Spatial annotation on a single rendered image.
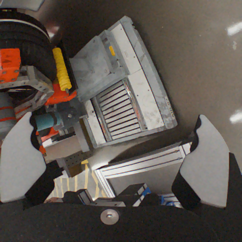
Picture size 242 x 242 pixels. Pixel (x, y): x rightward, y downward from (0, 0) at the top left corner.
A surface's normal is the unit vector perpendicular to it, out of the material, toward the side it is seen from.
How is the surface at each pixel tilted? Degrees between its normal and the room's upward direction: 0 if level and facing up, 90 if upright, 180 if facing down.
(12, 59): 90
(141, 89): 0
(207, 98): 0
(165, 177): 0
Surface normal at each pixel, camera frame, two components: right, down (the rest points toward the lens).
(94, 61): -0.60, 0.22
